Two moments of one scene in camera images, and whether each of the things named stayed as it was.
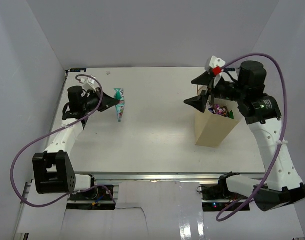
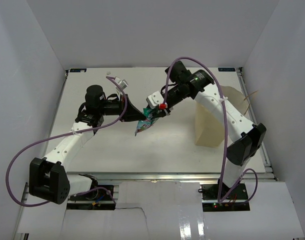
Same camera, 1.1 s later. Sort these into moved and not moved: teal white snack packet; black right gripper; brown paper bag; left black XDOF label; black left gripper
Moved: black left gripper; black right gripper; teal white snack packet
Not moved: left black XDOF label; brown paper bag
